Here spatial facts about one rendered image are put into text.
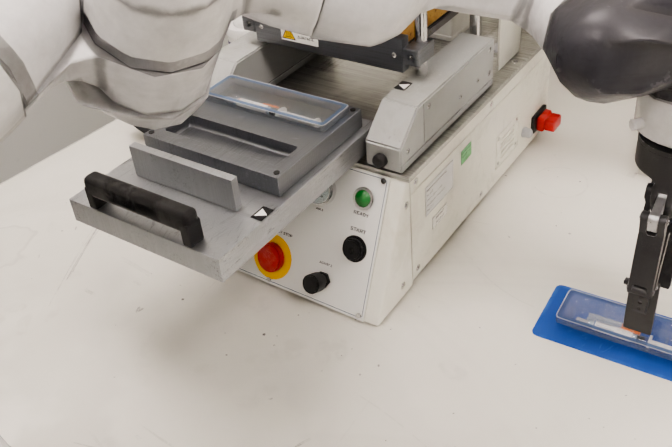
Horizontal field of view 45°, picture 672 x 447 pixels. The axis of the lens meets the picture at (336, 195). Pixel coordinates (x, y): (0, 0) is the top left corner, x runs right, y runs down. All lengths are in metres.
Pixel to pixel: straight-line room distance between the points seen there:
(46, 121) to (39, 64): 1.93
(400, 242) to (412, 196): 0.06
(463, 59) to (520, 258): 0.28
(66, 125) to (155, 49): 1.98
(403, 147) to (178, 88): 0.37
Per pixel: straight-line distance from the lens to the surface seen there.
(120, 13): 0.58
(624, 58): 0.73
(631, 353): 1.01
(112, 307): 1.12
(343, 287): 1.01
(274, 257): 1.05
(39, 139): 2.54
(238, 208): 0.85
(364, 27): 0.68
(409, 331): 1.00
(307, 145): 0.89
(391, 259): 0.97
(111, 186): 0.86
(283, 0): 0.66
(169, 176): 0.90
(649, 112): 0.81
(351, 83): 1.16
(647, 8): 0.74
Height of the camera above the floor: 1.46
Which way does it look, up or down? 35 degrees down
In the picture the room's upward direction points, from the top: 6 degrees counter-clockwise
